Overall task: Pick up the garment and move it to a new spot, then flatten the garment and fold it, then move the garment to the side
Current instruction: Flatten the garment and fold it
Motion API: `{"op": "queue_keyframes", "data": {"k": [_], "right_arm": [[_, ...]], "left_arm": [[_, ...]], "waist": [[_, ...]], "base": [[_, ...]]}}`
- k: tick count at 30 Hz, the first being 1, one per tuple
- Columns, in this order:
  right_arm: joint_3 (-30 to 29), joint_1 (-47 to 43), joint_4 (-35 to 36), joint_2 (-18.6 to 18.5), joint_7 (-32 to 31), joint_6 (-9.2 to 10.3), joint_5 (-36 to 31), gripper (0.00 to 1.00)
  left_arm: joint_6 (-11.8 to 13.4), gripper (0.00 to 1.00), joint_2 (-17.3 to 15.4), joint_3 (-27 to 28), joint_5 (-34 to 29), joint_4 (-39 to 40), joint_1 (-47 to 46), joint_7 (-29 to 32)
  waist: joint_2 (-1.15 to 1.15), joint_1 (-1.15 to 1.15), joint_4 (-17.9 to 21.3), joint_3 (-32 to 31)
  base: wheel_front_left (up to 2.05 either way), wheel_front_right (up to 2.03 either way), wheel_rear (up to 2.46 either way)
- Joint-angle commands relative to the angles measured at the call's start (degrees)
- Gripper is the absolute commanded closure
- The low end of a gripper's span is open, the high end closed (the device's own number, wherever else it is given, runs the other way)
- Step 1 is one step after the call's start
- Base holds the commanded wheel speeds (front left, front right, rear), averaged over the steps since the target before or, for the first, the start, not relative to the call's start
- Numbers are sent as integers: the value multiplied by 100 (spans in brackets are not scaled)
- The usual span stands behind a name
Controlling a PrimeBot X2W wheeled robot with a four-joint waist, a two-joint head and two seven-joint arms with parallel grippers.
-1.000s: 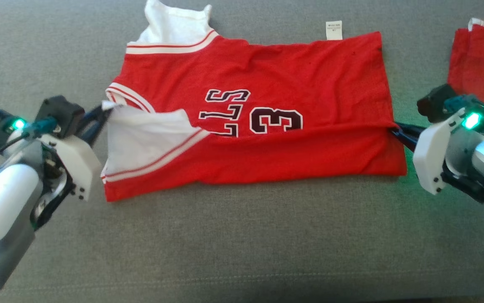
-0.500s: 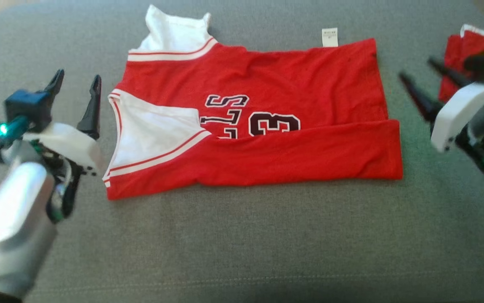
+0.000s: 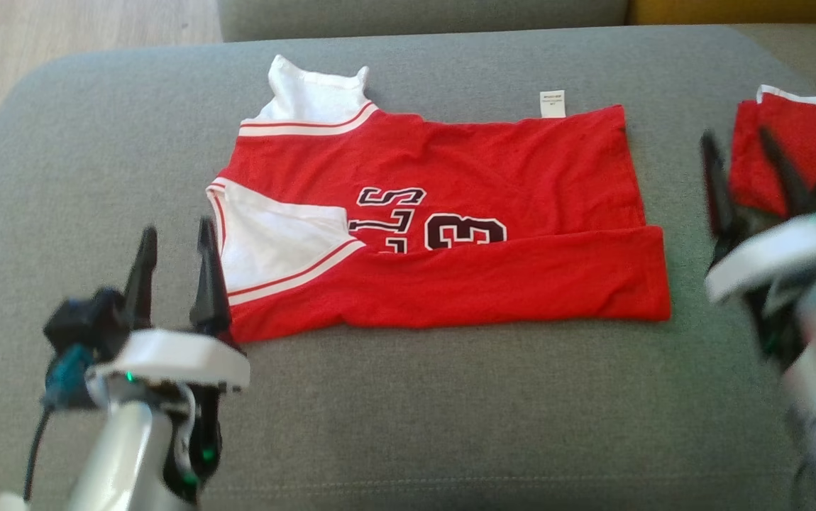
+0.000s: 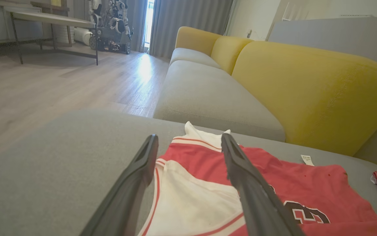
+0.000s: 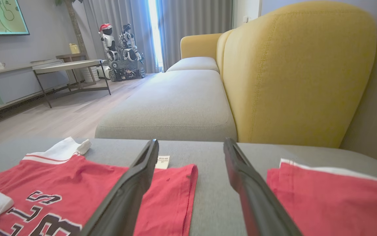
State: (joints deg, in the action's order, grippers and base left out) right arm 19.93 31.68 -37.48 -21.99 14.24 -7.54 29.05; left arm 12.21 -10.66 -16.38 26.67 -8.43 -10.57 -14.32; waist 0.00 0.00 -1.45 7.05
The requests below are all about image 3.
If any large grey sofa chaise seat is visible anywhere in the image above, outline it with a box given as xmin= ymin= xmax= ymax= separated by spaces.
xmin=0 ymin=25 xmax=816 ymax=511

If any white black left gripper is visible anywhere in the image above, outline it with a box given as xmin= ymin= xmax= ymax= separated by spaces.
xmin=85 ymin=216 xmax=250 ymax=505

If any grey sofa seat cushion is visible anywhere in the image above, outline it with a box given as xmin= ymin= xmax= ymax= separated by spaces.
xmin=216 ymin=0 xmax=630 ymax=43

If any red white basketball jersey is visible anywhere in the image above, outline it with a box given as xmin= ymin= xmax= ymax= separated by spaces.
xmin=206 ymin=55 xmax=673 ymax=344

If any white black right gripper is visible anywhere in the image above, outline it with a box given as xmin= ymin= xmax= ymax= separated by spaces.
xmin=700 ymin=126 xmax=816 ymax=370

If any black cable with teal plug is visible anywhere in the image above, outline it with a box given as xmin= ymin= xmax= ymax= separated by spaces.
xmin=23 ymin=344 xmax=97 ymax=502

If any large yellow sofa back cushion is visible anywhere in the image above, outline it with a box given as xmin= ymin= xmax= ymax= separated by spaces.
xmin=628 ymin=0 xmax=816 ymax=26

